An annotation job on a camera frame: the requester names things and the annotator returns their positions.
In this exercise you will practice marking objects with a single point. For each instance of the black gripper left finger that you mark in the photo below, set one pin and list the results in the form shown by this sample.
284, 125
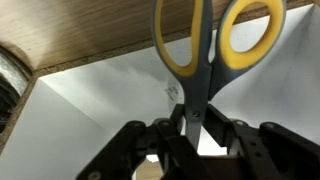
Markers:
126, 150

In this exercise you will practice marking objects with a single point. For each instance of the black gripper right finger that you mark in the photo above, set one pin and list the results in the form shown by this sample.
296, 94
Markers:
283, 153

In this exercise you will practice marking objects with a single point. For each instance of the white open shelf cabinet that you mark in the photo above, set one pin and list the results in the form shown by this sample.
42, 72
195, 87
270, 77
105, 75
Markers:
83, 116

